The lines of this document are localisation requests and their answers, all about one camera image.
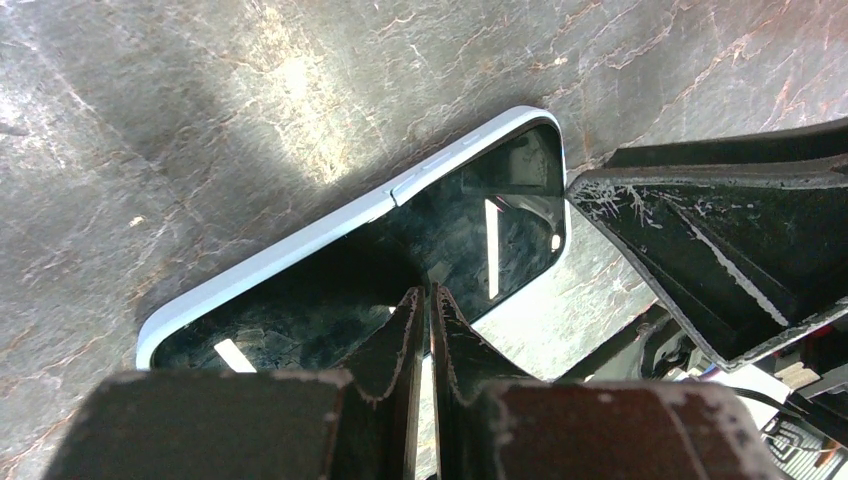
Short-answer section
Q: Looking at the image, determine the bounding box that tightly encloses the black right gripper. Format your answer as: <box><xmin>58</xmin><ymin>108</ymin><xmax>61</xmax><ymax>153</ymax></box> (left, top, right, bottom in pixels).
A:
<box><xmin>560</xmin><ymin>119</ymin><xmax>847</xmax><ymax>479</ymax></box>

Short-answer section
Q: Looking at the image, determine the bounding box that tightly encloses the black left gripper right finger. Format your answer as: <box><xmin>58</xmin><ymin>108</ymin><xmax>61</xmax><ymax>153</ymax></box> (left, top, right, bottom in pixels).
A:
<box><xmin>430</xmin><ymin>284</ymin><xmax>780</xmax><ymax>479</ymax></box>

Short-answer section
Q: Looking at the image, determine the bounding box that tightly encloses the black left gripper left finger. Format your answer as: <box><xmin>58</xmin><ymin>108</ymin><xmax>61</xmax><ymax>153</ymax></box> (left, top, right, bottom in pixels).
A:
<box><xmin>45</xmin><ymin>287</ymin><xmax>425</xmax><ymax>479</ymax></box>

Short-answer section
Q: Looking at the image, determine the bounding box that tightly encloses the light blue phone case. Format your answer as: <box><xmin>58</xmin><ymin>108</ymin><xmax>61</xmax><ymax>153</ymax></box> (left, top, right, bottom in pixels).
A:
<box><xmin>135</xmin><ymin>106</ymin><xmax>572</xmax><ymax>372</ymax></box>

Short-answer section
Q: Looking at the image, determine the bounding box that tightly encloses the black phone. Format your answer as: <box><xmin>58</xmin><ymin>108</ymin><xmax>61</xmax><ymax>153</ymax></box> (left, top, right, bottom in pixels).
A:
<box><xmin>151</xmin><ymin>120</ymin><xmax>567</xmax><ymax>370</ymax></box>

